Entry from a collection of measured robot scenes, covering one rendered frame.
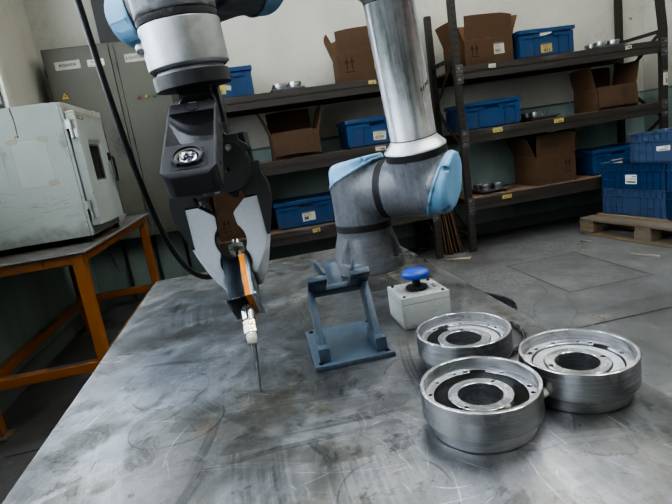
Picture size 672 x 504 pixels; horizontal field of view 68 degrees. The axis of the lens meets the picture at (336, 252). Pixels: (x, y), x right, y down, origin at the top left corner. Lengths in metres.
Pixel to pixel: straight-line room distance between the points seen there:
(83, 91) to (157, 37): 3.91
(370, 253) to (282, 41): 3.70
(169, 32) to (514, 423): 0.43
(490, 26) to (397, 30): 3.63
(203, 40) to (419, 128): 0.51
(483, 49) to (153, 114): 2.66
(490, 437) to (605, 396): 0.12
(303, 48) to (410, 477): 4.30
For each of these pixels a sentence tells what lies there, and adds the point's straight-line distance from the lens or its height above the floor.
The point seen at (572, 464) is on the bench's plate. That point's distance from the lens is 0.45.
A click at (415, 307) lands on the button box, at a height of 0.83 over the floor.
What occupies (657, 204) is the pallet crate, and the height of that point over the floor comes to 0.26.
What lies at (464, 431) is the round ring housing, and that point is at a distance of 0.44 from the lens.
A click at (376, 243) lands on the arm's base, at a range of 0.99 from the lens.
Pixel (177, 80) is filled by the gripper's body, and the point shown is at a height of 1.14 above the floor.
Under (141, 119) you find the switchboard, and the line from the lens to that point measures 4.29.
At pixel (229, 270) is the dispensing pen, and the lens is 0.50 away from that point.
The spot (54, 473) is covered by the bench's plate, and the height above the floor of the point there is 0.80.
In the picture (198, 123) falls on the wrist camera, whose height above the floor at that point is 1.10.
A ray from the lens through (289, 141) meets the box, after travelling 3.93.
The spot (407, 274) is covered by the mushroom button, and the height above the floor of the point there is 0.87.
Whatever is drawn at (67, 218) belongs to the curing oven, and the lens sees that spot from 2.65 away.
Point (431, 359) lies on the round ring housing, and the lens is 0.56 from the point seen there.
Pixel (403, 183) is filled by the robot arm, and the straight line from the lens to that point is 0.93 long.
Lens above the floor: 1.06
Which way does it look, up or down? 12 degrees down
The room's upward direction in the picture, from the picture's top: 9 degrees counter-clockwise
